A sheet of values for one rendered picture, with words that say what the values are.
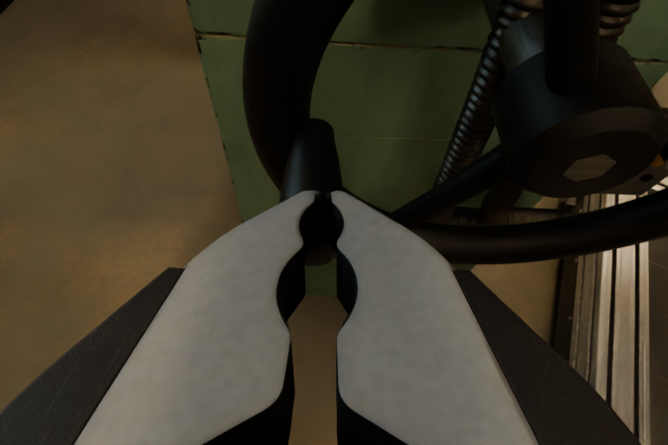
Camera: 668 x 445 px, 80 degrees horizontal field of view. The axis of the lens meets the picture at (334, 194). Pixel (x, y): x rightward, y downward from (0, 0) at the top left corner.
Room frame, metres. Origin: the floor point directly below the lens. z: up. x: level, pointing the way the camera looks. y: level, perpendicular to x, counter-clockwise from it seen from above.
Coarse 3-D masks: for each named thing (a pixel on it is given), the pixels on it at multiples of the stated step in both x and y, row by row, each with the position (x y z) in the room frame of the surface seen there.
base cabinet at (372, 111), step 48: (240, 48) 0.29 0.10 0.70; (336, 48) 0.30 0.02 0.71; (384, 48) 0.30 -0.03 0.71; (432, 48) 0.31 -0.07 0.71; (240, 96) 0.29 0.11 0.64; (336, 96) 0.30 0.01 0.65; (384, 96) 0.30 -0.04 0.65; (432, 96) 0.31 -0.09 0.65; (240, 144) 0.29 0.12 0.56; (336, 144) 0.30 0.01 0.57; (384, 144) 0.30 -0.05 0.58; (432, 144) 0.31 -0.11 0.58; (240, 192) 0.28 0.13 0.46; (384, 192) 0.31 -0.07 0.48; (528, 192) 0.33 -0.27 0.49; (336, 288) 0.30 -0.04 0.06
